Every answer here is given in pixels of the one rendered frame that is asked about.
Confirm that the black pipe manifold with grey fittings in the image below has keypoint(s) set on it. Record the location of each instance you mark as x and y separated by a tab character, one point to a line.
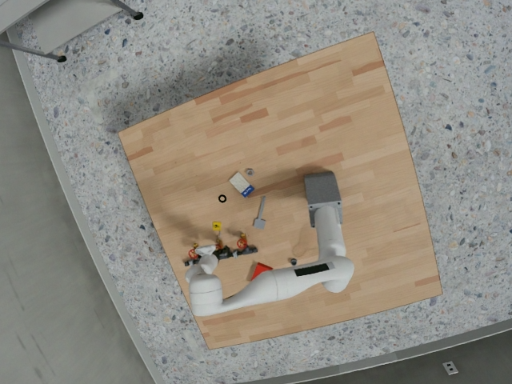
235	254

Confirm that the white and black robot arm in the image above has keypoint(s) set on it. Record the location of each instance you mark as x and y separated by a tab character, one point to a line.
333	272

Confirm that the red rectangular block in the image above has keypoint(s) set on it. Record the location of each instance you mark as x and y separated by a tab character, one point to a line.
260	268

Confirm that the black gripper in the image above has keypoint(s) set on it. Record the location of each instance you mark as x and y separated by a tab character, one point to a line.
225	253

